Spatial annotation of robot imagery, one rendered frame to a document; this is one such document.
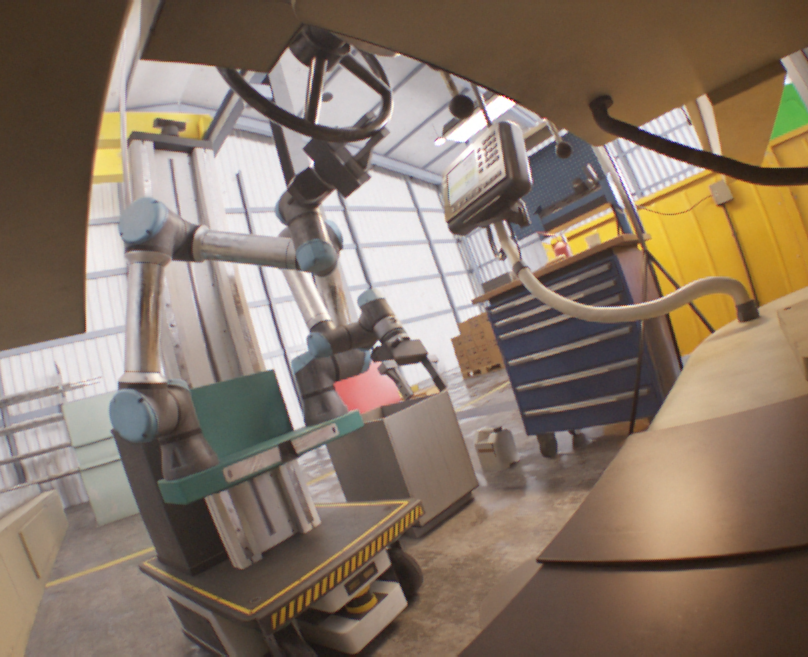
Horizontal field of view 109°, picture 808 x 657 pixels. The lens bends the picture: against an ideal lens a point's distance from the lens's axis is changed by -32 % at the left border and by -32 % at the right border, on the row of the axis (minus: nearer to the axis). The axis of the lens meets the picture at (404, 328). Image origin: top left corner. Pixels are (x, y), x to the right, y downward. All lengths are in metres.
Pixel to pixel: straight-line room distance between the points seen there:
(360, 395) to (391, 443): 2.51
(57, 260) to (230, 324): 1.22
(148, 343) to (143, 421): 0.17
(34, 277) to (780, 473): 0.42
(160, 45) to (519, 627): 0.51
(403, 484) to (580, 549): 1.56
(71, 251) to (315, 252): 0.67
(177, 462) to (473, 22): 1.01
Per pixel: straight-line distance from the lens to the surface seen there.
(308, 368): 1.33
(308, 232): 0.86
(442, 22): 0.46
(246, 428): 1.30
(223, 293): 1.45
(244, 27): 0.45
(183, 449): 1.05
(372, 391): 4.27
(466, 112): 0.56
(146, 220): 0.97
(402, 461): 1.77
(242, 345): 1.40
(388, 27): 0.44
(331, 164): 0.80
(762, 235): 2.97
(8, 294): 0.26
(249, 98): 0.65
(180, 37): 0.45
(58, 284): 0.26
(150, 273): 0.97
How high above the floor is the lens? 0.76
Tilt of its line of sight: 4 degrees up
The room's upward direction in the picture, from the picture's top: 19 degrees counter-clockwise
